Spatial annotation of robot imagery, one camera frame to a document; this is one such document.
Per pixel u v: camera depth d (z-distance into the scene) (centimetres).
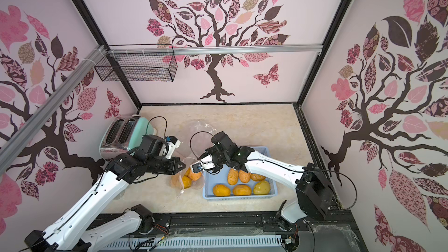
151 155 55
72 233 38
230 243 70
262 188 79
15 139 51
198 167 62
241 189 79
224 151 59
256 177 82
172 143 65
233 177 83
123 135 83
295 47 93
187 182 76
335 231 72
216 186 79
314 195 42
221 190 78
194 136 60
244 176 83
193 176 79
